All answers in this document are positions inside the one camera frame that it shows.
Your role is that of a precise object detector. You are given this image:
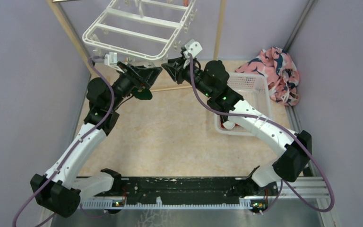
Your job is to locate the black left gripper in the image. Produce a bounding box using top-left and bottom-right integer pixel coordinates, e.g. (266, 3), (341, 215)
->
(108, 61), (163, 110)

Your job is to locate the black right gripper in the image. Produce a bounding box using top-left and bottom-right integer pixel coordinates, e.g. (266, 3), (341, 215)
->
(162, 56), (213, 98)

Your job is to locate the white plastic clip hanger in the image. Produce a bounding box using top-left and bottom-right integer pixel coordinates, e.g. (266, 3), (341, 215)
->
(82, 0), (199, 63)

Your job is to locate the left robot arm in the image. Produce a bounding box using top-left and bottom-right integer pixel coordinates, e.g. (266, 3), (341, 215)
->
(30, 62), (163, 218)

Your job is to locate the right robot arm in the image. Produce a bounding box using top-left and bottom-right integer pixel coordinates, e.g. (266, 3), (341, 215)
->
(162, 57), (311, 195)

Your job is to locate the white plastic laundry basket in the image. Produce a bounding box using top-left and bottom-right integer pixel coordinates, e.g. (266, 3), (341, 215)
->
(214, 72), (275, 137)

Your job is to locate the pink patterned cloth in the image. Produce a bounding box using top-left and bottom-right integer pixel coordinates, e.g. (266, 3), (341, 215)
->
(235, 47), (300, 106)

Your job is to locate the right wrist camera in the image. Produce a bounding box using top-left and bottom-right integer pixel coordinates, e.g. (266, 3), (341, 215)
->
(182, 39), (203, 59)

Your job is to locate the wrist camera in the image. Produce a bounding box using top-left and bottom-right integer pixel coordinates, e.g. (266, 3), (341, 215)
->
(182, 39), (203, 59)
(104, 52), (118, 67)

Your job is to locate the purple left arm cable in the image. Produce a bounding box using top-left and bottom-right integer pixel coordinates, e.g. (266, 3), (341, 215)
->
(11, 55), (116, 227)

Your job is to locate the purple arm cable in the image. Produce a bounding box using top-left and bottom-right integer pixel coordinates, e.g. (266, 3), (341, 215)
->
(11, 55), (116, 227)
(188, 53), (336, 214)

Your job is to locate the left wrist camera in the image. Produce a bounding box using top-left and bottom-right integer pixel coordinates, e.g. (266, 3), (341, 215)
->
(104, 52), (118, 67)

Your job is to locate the wooden drying rack frame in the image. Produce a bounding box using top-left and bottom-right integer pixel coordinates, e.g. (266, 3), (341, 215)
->
(45, 0), (227, 95)

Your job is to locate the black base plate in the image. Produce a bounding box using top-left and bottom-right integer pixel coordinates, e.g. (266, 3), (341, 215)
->
(98, 177), (278, 205)

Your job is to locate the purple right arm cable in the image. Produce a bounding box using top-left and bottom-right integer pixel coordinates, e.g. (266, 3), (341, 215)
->
(188, 53), (336, 214)

